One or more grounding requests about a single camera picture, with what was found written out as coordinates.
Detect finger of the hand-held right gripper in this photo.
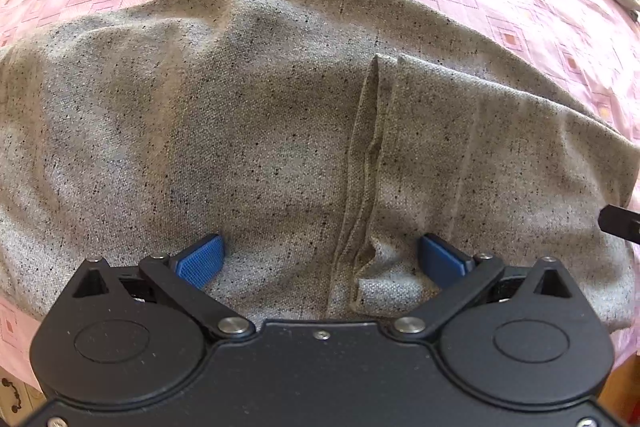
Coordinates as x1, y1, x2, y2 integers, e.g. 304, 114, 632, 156
598, 204, 640, 244

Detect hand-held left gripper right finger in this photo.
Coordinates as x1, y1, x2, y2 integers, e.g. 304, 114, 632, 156
390, 234, 576, 341

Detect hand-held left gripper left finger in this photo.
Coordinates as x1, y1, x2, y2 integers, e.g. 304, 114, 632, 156
70, 233, 256, 340

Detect wooden drawer with handle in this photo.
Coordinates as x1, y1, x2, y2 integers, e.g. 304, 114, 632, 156
0, 374, 28, 415

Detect grey speckled pants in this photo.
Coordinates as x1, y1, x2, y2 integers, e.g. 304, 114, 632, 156
0, 0, 639, 333

